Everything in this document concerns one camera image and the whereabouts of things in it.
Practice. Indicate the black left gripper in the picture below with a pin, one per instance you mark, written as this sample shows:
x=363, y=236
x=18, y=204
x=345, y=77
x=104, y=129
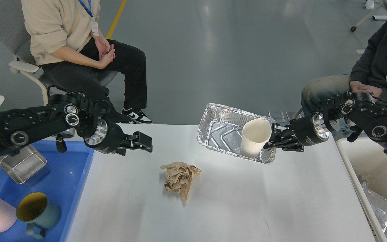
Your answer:
x=109, y=138

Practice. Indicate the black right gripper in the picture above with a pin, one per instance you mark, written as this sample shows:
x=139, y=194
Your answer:
x=309, y=130

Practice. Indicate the white paper cup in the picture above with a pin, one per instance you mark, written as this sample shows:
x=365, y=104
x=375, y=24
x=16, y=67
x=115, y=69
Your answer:
x=255, y=134

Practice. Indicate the brown paper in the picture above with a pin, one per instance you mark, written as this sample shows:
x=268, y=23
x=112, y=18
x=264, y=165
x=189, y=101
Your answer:
x=179, y=177

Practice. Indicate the aluminium foil tray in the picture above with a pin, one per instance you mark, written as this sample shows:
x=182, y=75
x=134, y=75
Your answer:
x=220, y=129

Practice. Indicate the stainless steel rectangular tin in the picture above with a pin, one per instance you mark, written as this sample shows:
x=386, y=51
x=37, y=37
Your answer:
x=26, y=168

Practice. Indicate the teal mug yellow inside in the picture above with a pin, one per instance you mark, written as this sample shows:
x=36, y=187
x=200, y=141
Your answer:
x=39, y=212

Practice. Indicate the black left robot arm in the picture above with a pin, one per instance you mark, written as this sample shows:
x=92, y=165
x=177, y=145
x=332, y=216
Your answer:
x=22, y=127

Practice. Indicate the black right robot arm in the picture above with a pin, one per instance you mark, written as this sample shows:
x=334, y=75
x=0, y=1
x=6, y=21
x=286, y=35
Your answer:
x=368, y=118

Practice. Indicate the metal floor socket plate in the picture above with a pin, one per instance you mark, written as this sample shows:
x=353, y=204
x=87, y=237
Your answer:
x=285, y=116

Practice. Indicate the blue plastic tray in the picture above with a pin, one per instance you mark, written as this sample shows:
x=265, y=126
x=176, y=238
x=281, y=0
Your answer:
x=63, y=184

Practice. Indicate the white plastic bin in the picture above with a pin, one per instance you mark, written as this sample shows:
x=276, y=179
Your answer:
x=369, y=160

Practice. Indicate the person in dark hoodie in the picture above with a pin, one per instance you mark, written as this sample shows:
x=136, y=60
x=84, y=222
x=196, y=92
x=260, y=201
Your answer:
x=369, y=74

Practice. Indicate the foil tray inside bin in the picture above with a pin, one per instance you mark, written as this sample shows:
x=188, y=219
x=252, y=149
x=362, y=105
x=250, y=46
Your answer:
x=377, y=202

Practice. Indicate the person in beige sweater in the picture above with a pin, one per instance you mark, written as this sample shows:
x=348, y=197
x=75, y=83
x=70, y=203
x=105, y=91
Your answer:
x=67, y=43

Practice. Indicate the white chair base background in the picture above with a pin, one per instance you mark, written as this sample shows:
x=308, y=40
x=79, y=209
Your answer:
x=374, y=5

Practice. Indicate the grey office chair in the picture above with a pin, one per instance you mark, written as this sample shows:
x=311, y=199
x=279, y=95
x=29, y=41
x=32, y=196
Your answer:
x=13, y=34

